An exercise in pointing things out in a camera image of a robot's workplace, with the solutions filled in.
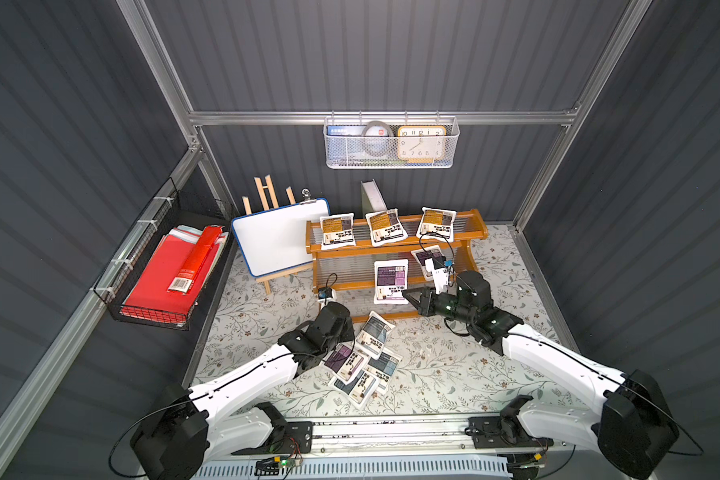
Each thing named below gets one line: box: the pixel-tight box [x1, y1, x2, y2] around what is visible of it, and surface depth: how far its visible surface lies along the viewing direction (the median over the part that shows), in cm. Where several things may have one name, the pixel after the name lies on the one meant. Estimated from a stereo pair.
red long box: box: [167, 225, 222, 294], surface depth 74 cm
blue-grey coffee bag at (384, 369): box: [366, 351, 403, 395], surface depth 86 cm
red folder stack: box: [120, 226, 229, 323], surface depth 72 cm
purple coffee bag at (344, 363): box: [320, 343, 368, 385], surface depth 85 cm
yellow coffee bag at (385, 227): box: [365, 208, 408, 247], surface depth 80 cm
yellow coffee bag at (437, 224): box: [416, 206, 457, 243], surface depth 80 cm
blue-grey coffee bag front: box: [328, 369, 380, 409], surface depth 82 cm
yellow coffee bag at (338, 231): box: [320, 212, 356, 251], surface depth 80 cm
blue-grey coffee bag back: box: [355, 311, 396, 360], surface depth 91 cm
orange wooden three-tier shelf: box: [306, 209, 489, 323], surface depth 82 cm
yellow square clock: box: [397, 125, 447, 164], surface depth 90 cm
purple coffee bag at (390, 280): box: [374, 259, 409, 305], surface depth 81 cm
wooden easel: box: [242, 174, 297, 215], surface depth 88 cm
